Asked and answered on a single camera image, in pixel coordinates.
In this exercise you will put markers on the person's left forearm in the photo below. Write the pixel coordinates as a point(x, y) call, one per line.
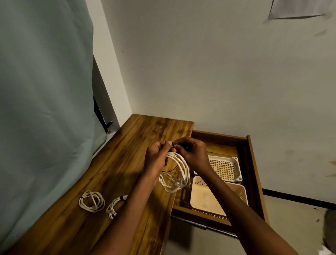
point(123, 220)

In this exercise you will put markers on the person's right hand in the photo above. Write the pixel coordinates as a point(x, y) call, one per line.
point(195, 157)

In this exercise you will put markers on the white perforated plastic basket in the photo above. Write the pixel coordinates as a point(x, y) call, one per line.
point(224, 168)

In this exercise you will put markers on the white paper sheet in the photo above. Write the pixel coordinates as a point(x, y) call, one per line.
point(299, 8)

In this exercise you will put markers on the light blue curtain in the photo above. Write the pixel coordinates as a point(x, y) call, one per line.
point(44, 118)

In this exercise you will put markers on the person's left thumb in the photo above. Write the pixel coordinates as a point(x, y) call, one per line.
point(169, 146)

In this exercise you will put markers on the person's right thumb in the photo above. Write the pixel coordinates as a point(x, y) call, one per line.
point(181, 147)

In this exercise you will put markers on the person's right forearm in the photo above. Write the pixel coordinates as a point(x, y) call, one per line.
point(241, 215)

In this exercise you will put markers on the beige perforated plastic basket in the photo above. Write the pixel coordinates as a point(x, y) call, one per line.
point(207, 199)

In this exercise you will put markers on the wooden drawer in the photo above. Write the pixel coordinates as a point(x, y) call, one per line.
point(236, 157)

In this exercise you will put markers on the person's left hand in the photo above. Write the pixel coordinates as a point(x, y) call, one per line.
point(154, 157)

